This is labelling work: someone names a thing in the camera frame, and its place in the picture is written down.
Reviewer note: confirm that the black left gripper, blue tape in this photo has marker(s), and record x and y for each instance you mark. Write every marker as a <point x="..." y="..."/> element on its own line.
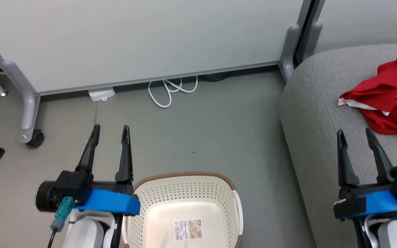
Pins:
<point x="109" y="201"/>

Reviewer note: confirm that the black right gripper, blue tape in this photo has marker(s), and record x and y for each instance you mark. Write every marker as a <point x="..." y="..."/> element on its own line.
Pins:
<point x="381" y="201"/>

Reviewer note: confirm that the grey fabric sofa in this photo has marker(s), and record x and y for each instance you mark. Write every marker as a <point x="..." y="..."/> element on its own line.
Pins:
<point x="322" y="120"/>

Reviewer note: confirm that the cream perforated laundry basket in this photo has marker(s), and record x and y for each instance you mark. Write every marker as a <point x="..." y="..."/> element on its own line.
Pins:
<point x="184" y="193"/>

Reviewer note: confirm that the black caster wheel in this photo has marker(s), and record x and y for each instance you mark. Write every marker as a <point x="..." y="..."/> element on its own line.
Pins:
<point x="36" y="138"/>

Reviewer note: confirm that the narrow white partition panel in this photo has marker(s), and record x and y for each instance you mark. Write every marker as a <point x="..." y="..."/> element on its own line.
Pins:
<point x="367" y="20"/>

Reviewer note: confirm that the white power adapter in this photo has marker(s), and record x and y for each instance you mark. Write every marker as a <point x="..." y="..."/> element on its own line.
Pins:
<point x="101" y="94"/>

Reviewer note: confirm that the large white partition panel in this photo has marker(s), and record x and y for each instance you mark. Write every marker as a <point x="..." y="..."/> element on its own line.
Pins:
<point x="150" y="34"/>

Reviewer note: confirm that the grey partition leg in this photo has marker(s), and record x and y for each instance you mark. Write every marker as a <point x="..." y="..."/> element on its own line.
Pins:
<point x="289" y="48"/>
<point x="312" y="39"/>
<point x="28" y="100"/>

